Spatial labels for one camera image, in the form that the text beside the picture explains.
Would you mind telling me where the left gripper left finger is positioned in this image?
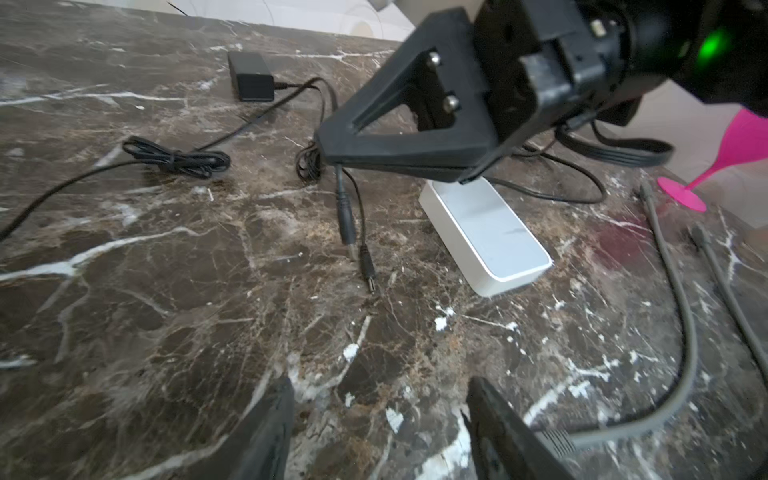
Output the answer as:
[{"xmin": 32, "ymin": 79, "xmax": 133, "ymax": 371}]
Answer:
[{"xmin": 189, "ymin": 376, "xmax": 295, "ymax": 480}]

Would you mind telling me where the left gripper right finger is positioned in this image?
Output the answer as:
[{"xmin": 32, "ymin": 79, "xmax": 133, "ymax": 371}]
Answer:
[{"xmin": 465, "ymin": 376, "xmax": 572, "ymax": 480}]

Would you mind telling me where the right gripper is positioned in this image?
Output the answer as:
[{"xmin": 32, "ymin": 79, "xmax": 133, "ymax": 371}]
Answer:
[{"xmin": 315, "ymin": 1, "xmax": 654, "ymax": 183}]

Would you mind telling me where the black power adapter with cable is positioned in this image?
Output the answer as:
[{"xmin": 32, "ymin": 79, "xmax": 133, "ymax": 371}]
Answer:
[{"xmin": 1, "ymin": 77, "xmax": 377, "ymax": 293}]

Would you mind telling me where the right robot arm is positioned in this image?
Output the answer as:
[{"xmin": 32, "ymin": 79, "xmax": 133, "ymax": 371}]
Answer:
[{"xmin": 315, "ymin": 1, "xmax": 767, "ymax": 183}]

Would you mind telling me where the white router box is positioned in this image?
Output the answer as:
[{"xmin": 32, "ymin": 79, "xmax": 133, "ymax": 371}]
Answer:
[{"xmin": 419, "ymin": 178, "xmax": 553, "ymax": 298}]

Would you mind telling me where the far black power adapter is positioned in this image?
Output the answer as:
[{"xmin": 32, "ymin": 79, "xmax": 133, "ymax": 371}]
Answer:
[{"xmin": 227, "ymin": 51, "xmax": 276, "ymax": 102}]

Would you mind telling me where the pink plastic goblet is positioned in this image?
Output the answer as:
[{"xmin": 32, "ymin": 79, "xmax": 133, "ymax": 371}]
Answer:
[{"xmin": 656, "ymin": 109, "xmax": 767, "ymax": 212}]

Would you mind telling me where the grey ethernet cable upper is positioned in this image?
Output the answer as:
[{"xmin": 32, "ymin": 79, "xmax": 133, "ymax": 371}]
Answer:
[{"xmin": 533, "ymin": 183, "xmax": 700, "ymax": 457}]

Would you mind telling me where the grey ethernet cable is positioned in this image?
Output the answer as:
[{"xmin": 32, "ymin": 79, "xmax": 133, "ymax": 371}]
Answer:
[
  {"xmin": 533, "ymin": 183, "xmax": 700, "ymax": 457},
  {"xmin": 687, "ymin": 221, "xmax": 768, "ymax": 385}
]

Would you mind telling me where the black coiled cable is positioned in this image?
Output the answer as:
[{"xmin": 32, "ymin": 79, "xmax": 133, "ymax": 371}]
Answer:
[{"xmin": 485, "ymin": 119, "xmax": 676, "ymax": 205}]

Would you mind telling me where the grey ethernet cable lower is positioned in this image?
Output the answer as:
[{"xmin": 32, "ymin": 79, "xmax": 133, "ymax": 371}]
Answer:
[{"xmin": 687, "ymin": 221, "xmax": 768, "ymax": 385}]

